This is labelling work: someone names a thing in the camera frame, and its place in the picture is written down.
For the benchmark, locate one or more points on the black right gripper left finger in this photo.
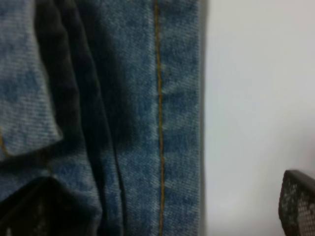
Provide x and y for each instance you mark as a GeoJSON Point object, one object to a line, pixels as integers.
{"type": "Point", "coordinates": [47, 206]}

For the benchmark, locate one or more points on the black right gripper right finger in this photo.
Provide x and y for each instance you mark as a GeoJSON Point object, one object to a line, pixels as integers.
{"type": "Point", "coordinates": [297, 204]}

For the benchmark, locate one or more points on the children's blue denim shorts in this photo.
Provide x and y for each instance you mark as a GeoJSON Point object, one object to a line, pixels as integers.
{"type": "Point", "coordinates": [107, 90]}

